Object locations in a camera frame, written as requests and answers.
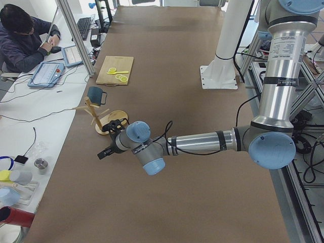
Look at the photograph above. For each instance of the seated person dark jacket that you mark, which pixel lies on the seated person dark jacket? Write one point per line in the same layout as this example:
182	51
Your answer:
25	40

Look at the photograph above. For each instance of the lemon slice front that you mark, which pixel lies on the lemon slice front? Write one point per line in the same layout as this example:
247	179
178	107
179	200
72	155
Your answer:
123	79

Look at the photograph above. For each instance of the blue teach pendant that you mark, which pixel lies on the blue teach pendant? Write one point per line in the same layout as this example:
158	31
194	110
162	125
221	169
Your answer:
46	75
71	56

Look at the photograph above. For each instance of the grey plastic cup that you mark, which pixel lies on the grey plastic cup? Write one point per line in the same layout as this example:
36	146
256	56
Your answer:
21	177

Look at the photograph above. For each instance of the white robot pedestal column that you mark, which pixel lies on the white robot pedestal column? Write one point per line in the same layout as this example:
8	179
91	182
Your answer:
220	73

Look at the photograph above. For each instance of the blue teach pendant far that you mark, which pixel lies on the blue teach pendant far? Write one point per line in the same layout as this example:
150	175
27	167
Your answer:
71	56

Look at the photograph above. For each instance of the small steel cup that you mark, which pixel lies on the small steel cup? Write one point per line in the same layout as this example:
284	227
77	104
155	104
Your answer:
42	165

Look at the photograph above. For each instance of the dark teal mug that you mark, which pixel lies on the dark teal mug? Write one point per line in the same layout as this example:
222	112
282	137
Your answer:
97	96

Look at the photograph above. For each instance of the light blue plastic cup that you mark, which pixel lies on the light blue plastic cup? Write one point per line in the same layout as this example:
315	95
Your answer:
9	196

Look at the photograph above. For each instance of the black power adapter box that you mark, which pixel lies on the black power adapter box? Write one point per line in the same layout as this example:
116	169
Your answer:
95	37

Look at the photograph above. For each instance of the blue teach pendant near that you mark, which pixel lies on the blue teach pendant near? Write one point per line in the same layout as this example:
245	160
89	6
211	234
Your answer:
46	75

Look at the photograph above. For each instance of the clear plastic bag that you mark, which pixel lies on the clear plastic bag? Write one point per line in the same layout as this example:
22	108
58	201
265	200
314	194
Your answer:
37	150

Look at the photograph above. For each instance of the aluminium frame post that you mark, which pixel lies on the aluminium frame post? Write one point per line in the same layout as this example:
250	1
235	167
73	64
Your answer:
72	26

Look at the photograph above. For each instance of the yellow plastic cup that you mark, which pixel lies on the yellow plastic cup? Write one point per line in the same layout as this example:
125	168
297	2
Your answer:
5	175

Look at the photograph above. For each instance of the wooden cutting board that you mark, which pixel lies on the wooden cutting board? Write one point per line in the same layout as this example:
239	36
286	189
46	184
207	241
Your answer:
121	63

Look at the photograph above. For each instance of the small black square device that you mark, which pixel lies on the small black square device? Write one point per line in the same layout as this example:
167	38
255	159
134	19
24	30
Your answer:
21	159

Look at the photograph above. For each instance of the wooden cup storage rack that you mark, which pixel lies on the wooden cup storage rack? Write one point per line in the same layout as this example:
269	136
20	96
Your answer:
102	118

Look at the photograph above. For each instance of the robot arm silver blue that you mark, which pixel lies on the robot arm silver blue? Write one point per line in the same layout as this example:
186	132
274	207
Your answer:
161	86

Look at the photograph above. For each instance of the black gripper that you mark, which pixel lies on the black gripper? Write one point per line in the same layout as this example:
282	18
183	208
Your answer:
113	147

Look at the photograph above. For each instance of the black keyboard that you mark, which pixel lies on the black keyboard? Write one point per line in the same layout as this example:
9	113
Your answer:
83	25

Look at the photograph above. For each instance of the red cylinder bottle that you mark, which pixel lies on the red cylinder bottle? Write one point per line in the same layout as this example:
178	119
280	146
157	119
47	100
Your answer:
13	216

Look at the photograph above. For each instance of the black computer mouse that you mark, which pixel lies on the black computer mouse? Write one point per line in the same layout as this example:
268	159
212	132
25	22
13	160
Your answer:
55	49

